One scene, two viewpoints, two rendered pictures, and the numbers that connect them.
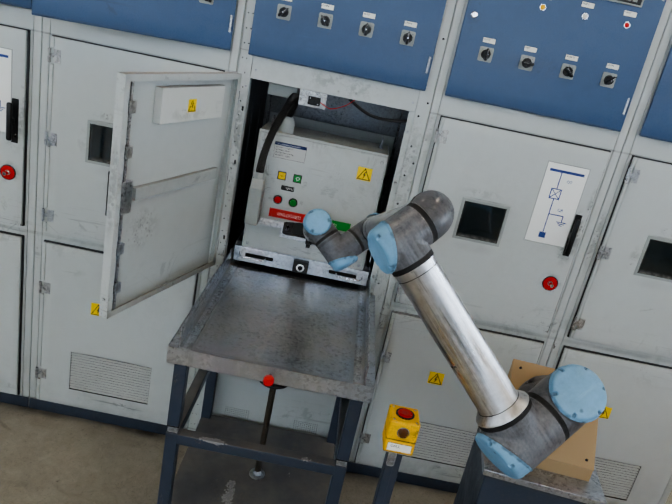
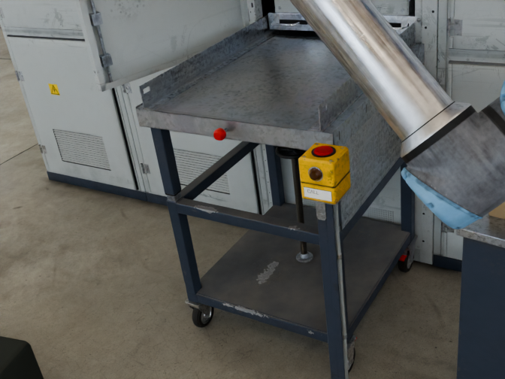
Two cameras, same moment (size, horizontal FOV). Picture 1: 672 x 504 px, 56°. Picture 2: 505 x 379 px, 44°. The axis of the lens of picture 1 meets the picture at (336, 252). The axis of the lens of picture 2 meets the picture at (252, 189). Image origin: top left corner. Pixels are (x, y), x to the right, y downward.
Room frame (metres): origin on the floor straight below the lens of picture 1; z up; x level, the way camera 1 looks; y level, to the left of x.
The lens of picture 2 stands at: (0.43, -0.82, 1.48)
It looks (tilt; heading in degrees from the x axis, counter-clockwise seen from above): 29 degrees down; 36
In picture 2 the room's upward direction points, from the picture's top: 8 degrees counter-clockwise
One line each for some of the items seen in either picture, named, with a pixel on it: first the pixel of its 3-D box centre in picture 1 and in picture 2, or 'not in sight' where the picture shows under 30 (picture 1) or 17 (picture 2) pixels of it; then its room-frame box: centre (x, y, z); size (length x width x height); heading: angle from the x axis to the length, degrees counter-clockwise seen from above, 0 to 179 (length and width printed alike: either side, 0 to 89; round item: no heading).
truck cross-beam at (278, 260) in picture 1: (301, 263); (340, 21); (2.37, 0.13, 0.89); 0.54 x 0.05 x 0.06; 91
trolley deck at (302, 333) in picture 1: (285, 323); (287, 83); (1.98, 0.12, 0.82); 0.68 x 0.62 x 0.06; 1
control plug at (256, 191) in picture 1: (255, 200); not in sight; (2.29, 0.33, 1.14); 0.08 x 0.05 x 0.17; 1
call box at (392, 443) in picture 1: (400, 429); (325, 173); (1.45, -0.27, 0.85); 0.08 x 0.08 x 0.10; 1
